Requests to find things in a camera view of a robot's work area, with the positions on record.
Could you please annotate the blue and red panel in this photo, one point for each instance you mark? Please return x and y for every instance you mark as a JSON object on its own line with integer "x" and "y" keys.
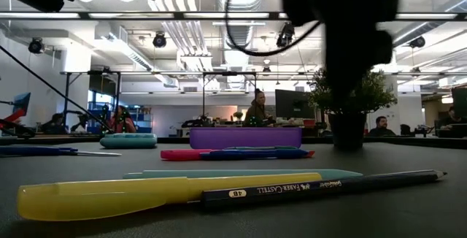
{"x": 22, "y": 103}

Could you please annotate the small plant in black pot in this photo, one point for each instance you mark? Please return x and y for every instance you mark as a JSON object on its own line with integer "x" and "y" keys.
{"x": 346, "y": 128}

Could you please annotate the blue marker with red tip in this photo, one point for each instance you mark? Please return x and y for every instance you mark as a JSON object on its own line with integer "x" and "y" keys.
{"x": 255, "y": 154}

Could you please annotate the black background rig frame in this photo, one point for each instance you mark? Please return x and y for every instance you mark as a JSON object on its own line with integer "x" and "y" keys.
{"x": 203, "y": 99}
{"x": 66, "y": 99}

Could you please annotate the black computer monitor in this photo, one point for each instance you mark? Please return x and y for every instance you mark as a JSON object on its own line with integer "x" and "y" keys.
{"x": 292, "y": 103}
{"x": 460, "y": 101}

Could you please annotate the teal pen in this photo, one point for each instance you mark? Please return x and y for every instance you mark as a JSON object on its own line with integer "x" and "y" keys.
{"x": 255, "y": 173}

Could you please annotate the purple plastic pencil box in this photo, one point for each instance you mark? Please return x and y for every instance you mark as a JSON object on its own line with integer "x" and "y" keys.
{"x": 244, "y": 137}

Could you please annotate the black ceiling spotlight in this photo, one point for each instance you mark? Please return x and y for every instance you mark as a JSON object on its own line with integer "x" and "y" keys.
{"x": 36, "y": 45}
{"x": 159, "y": 40}
{"x": 417, "y": 42}
{"x": 285, "y": 35}

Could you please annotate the blue storage shelving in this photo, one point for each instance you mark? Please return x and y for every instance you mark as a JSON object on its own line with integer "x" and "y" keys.
{"x": 142, "y": 121}

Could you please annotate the person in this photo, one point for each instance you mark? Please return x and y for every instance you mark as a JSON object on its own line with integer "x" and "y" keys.
{"x": 54, "y": 125}
{"x": 450, "y": 119}
{"x": 381, "y": 128}
{"x": 257, "y": 112}
{"x": 122, "y": 123}

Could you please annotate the dark blue Faber-Castell pencil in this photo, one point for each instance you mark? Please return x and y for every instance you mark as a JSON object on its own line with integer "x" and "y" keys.
{"x": 292, "y": 188}

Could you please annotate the black overhead frame beam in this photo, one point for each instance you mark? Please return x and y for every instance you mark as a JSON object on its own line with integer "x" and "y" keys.
{"x": 146, "y": 15}

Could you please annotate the teal oval case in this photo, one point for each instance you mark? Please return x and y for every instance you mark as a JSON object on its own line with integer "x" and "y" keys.
{"x": 127, "y": 141}

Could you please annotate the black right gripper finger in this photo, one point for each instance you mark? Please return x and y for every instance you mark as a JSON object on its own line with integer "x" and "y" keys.
{"x": 346, "y": 83}

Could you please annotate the yellow highlighter pen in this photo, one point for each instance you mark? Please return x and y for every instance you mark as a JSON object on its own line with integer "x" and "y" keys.
{"x": 109, "y": 194}

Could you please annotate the black background equipment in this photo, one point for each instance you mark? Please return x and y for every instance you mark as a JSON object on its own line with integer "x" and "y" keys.
{"x": 18, "y": 130}

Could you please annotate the pink marker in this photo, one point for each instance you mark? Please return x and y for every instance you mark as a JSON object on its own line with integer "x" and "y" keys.
{"x": 182, "y": 154}

